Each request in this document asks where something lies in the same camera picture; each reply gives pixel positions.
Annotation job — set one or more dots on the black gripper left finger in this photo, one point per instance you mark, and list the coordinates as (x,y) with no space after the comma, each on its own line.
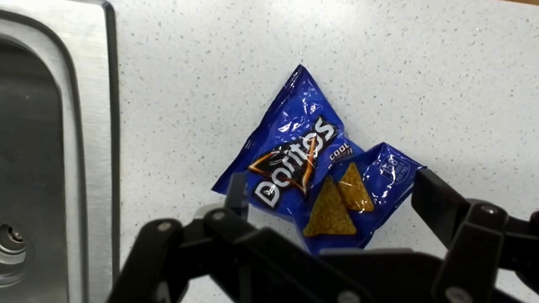
(249,265)

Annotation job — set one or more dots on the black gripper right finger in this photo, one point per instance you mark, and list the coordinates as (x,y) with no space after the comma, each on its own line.
(480,239)

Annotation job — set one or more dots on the blue Doritos chip packet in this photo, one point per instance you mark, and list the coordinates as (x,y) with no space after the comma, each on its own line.
(299,165)

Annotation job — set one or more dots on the stainless steel double sink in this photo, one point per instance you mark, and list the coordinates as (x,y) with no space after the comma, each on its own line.
(58,152)

